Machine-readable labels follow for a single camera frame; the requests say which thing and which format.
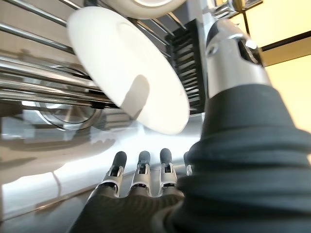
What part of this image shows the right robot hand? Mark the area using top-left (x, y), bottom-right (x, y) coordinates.
top-left (69, 18), bottom-right (311, 233)

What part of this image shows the cream round ceramic plate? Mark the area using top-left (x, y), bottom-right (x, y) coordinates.
top-left (66, 6), bottom-right (190, 136)
top-left (118, 0), bottom-right (188, 20)

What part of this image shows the black dish drying rack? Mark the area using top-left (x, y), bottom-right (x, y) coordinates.
top-left (0, 0), bottom-right (206, 123)

